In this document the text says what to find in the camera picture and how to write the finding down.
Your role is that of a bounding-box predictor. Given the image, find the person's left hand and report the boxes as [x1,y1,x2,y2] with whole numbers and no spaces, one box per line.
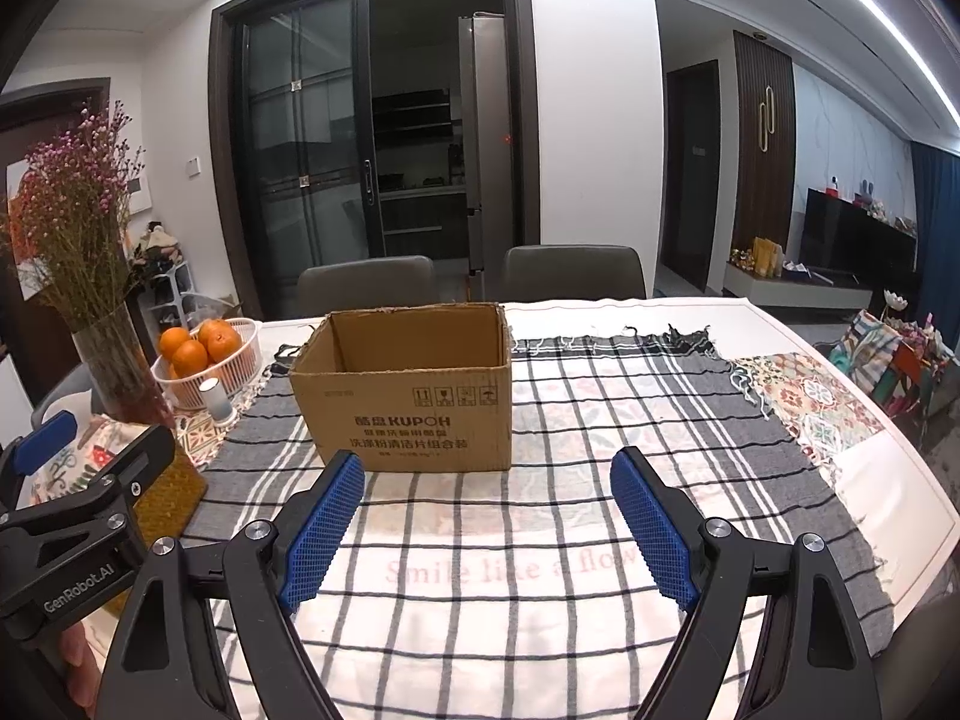
[60,622,101,718]

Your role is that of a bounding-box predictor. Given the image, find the printed fabric tissue pouch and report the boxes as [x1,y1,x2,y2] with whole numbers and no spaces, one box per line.
[26,416,145,504]

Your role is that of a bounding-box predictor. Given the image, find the yellow woven mat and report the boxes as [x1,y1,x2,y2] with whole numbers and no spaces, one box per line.
[104,448,210,616]

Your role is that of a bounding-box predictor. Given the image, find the white plastic fruit basket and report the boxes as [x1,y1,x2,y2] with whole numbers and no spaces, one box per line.
[149,317,262,411]

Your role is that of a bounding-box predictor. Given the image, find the glass flower vase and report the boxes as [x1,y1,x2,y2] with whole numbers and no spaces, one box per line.
[73,302,174,427]

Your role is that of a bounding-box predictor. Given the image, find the small white cylinder bottle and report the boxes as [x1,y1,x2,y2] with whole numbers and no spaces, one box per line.
[199,377,236,427]

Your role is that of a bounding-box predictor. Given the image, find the orange fruit front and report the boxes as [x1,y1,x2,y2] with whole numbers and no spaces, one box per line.
[171,338,210,379]

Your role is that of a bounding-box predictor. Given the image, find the orange fruit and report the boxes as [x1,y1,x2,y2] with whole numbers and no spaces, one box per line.
[205,325,242,362]
[197,319,229,344]
[171,338,210,379]
[158,327,190,361]

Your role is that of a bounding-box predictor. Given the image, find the orange fruit left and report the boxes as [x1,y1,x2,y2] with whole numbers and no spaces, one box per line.
[158,327,190,361]

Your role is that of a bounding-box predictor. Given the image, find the orange fruit right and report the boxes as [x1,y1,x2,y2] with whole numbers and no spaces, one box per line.
[205,325,242,362]

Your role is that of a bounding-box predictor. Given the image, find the orange fruit top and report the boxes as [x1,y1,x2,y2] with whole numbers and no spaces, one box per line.
[197,319,229,344]

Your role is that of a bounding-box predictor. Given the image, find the white shoe rack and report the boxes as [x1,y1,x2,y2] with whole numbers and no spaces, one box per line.
[139,260,195,335]

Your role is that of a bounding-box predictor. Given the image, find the purple dried flowers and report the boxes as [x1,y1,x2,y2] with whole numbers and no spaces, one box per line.
[2,103,145,333]

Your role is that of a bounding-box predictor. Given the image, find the checkered grey white cloth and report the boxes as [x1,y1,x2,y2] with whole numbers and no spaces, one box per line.
[179,325,898,720]

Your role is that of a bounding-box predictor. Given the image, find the white patterned tablecloth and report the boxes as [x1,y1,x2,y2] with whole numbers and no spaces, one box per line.
[29,294,960,720]

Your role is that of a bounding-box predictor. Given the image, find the colourful striped bag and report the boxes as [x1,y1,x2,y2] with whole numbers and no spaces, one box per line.
[827,310,942,416]

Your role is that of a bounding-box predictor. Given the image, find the brown cardboard box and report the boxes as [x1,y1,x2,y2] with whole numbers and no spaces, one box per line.
[290,302,512,473]

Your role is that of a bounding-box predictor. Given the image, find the grey chair left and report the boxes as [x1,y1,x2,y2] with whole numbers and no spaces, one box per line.
[296,255,441,317]

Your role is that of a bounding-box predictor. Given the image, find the grey chair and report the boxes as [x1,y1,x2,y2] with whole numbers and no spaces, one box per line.
[501,244,647,302]
[296,255,441,317]

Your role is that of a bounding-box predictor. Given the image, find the white tv cabinet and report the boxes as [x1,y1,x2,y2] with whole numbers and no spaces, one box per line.
[724,263,872,310]

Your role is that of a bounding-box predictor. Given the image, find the black television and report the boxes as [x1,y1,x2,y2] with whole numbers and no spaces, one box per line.
[799,188,916,288]

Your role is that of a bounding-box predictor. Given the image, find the grey chair right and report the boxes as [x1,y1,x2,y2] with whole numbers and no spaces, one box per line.
[501,244,647,302]

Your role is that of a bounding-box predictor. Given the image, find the black sliding glass door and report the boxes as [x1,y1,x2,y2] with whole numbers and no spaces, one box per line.
[208,0,539,319]

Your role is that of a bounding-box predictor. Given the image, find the blue curtain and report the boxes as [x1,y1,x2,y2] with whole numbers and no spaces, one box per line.
[911,142,960,346]

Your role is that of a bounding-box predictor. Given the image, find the dark wooden door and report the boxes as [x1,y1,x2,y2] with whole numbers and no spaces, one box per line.
[732,31,796,249]

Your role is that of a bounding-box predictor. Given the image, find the grey refrigerator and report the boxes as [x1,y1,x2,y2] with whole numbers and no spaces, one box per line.
[459,11,514,301]

